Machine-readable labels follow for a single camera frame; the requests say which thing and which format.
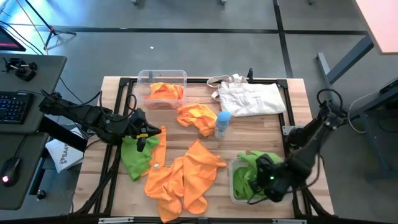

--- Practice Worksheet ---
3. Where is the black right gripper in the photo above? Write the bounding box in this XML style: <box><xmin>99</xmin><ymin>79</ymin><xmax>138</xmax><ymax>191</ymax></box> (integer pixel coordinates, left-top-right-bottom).
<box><xmin>254</xmin><ymin>154</ymin><xmax>292</xmax><ymax>203</ymax></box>

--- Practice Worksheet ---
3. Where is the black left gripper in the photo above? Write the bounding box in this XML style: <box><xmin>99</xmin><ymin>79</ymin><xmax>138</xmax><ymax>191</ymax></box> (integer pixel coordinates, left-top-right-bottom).
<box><xmin>126</xmin><ymin>108</ymin><xmax>162</xmax><ymax>152</ymax></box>

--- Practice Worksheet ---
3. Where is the orange microfiber towel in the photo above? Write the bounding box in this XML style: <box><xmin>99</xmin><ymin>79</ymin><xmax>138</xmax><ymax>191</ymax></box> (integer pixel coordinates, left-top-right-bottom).
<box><xmin>144</xmin><ymin>156</ymin><xmax>185</xmax><ymax>224</ymax></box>
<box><xmin>149</xmin><ymin>82</ymin><xmax>185</xmax><ymax>101</ymax></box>
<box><xmin>182</xmin><ymin>139</ymin><xmax>228</xmax><ymax>215</ymax></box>
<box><xmin>141</xmin><ymin>125</ymin><xmax>168</xmax><ymax>177</ymax></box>
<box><xmin>144</xmin><ymin>93</ymin><xmax>181</xmax><ymax>109</ymax></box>
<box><xmin>176</xmin><ymin>103</ymin><xmax>218</xmax><ymax>138</ymax></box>

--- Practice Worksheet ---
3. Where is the clear plastic bin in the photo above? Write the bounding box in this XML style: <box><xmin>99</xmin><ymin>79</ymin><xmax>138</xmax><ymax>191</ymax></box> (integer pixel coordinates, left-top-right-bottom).
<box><xmin>136</xmin><ymin>69</ymin><xmax>188</xmax><ymax>110</ymax></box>
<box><xmin>228</xmin><ymin>157</ymin><xmax>294</xmax><ymax>205</ymax></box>

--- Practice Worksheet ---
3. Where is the light blue spray bottle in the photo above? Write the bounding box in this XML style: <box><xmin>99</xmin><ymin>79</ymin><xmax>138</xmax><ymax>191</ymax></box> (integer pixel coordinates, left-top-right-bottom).
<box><xmin>214</xmin><ymin>111</ymin><xmax>232</xmax><ymax>140</ymax></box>

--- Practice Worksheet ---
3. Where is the white canvas tote bag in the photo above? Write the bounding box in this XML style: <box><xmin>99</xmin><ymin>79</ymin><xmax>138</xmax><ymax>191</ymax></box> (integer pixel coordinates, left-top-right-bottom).
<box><xmin>206</xmin><ymin>73</ymin><xmax>287</xmax><ymax>118</ymax></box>

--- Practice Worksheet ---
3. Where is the white printed bag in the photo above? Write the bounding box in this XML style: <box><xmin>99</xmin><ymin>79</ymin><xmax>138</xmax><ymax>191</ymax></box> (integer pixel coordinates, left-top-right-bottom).
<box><xmin>45</xmin><ymin>139</ymin><xmax>85</xmax><ymax>174</ymax></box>

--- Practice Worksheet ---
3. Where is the grey computer desk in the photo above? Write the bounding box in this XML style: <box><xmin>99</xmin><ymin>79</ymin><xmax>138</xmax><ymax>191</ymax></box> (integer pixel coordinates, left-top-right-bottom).
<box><xmin>0</xmin><ymin>52</ymin><xmax>68</xmax><ymax>211</ymax></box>

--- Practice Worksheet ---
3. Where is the black keyboard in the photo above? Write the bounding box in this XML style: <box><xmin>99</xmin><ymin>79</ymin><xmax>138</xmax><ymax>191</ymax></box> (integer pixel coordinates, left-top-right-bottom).
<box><xmin>0</xmin><ymin>91</ymin><xmax>35</xmax><ymax>125</ymax></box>

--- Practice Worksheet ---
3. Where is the black light stand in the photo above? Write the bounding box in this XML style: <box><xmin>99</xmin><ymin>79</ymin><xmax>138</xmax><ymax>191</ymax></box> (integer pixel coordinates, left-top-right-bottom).
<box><xmin>24</xmin><ymin>0</ymin><xmax>77</xmax><ymax>49</ymax></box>

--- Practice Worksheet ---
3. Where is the grey table leg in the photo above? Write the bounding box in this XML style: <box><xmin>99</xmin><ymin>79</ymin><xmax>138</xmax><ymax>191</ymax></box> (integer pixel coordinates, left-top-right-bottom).
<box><xmin>316</xmin><ymin>34</ymin><xmax>375</xmax><ymax>94</ymax></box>

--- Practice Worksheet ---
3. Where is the black computer mouse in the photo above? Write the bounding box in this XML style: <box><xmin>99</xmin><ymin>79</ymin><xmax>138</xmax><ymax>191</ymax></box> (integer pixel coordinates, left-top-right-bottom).
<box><xmin>0</xmin><ymin>156</ymin><xmax>22</xmax><ymax>187</ymax></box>

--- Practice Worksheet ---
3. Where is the black monitor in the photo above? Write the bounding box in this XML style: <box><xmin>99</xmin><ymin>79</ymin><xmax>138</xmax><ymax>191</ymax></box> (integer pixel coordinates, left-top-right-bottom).
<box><xmin>0</xmin><ymin>26</ymin><xmax>27</xmax><ymax>52</ymax></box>

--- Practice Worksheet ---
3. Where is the pink table top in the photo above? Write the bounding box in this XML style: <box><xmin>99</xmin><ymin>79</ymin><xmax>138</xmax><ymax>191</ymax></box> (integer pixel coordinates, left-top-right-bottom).
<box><xmin>354</xmin><ymin>0</ymin><xmax>398</xmax><ymax>56</ymax></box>

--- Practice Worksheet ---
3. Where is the silver metal bracket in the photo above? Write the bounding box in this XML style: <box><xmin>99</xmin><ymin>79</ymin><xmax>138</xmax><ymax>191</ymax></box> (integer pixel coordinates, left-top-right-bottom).
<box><xmin>98</xmin><ymin>217</ymin><xmax>134</xmax><ymax>224</ymax></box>
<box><xmin>272</xmin><ymin>218</ymin><xmax>308</xmax><ymax>224</ymax></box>

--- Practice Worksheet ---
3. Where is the black aluminium table frame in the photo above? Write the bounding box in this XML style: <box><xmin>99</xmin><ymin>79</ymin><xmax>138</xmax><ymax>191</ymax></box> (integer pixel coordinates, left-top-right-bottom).
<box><xmin>73</xmin><ymin>76</ymin><xmax>333</xmax><ymax>218</ymax></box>

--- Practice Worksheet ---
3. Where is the white cable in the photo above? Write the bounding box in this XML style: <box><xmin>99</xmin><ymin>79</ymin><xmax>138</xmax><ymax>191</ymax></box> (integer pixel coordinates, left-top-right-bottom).
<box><xmin>347</xmin><ymin>90</ymin><xmax>379</xmax><ymax>134</ymax></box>

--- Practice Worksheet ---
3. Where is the grey desk frame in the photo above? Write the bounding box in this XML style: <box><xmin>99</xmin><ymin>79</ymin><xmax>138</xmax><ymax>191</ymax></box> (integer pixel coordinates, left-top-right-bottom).
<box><xmin>341</xmin><ymin>77</ymin><xmax>398</xmax><ymax>181</ymax></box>

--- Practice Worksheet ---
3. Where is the black clamp mount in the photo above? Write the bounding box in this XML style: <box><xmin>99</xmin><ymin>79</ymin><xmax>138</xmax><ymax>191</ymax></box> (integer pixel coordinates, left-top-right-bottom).
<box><xmin>2</xmin><ymin>57</ymin><xmax>38</xmax><ymax>82</ymax></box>

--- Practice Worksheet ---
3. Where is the black floor cable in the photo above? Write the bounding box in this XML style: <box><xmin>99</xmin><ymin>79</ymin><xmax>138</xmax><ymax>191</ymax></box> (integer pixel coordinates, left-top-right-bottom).
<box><xmin>0</xmin><ymin>20</ymin><xmax>44</xmax><ymax>55</ymax></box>

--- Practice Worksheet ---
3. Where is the yellow cable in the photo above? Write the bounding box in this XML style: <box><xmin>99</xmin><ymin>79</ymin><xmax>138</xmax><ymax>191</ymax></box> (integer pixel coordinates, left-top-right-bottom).
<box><xmin>15</xmin><ymin>0</ymin><xmax>49</xmax><ymax>55</ymax></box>

